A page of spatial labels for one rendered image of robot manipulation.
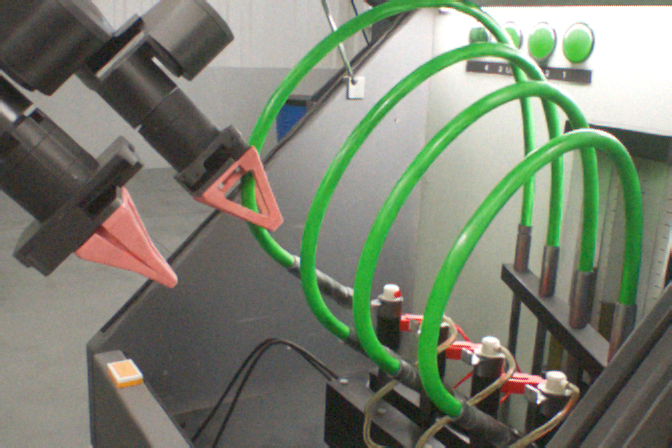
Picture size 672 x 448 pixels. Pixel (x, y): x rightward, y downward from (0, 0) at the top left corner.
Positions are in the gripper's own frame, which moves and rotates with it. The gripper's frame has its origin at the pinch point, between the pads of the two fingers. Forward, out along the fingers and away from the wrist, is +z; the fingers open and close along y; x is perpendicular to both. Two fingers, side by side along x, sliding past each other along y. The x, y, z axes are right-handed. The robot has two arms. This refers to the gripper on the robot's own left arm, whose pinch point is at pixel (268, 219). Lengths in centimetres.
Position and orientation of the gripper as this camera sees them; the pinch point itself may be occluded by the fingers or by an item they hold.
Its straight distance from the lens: 70.7
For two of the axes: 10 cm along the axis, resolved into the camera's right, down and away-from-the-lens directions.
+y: -2.9, -0.5, 9.6
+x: -6.8, 7.2, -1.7
